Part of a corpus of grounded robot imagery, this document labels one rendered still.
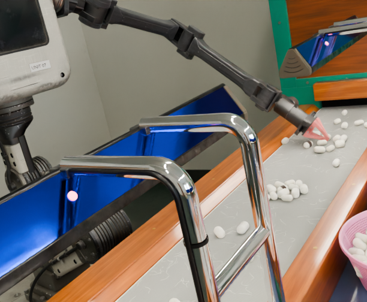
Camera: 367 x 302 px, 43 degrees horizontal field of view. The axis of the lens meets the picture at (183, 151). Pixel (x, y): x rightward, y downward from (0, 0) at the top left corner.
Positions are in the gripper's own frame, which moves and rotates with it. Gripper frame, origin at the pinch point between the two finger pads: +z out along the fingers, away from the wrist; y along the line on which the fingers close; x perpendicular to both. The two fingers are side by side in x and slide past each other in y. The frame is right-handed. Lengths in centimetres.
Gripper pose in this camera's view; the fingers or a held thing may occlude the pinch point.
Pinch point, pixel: (326, 138)
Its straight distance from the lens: 158.8
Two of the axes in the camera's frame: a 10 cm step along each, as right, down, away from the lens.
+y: 5.2, -3.5, 7.8
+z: 7.6, 6.1, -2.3
